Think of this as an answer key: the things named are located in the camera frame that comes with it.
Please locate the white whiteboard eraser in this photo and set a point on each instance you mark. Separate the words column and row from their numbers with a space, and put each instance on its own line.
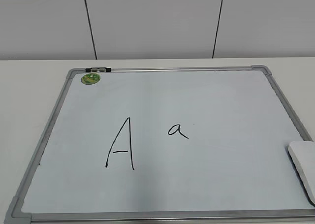
column 302, row 154

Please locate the round green sticker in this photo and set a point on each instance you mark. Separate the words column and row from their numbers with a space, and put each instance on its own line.
column 90, row 79

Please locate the white whiteboard with grey frame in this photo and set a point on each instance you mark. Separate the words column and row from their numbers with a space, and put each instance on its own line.
column 166, row 146

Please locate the black hanging clip on frame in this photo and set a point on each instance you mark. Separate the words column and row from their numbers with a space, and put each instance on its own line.
column 98, row 69

